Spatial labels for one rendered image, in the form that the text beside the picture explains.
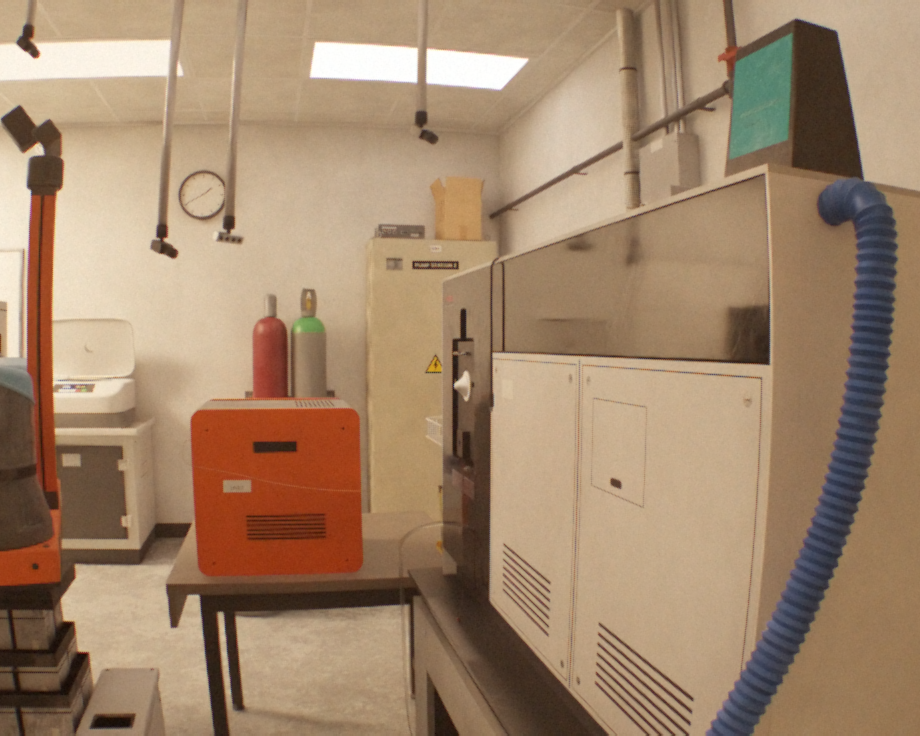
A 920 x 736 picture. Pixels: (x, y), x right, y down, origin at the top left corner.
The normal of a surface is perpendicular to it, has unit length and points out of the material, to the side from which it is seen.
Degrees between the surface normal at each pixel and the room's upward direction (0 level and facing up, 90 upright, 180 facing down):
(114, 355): 105
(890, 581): 90
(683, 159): 90
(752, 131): 80
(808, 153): 88
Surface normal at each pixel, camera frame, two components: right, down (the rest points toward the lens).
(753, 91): -0.95, -0.16
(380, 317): 0.24, 0.04
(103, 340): 0.24, 0.29
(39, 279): 0.50, 0.03
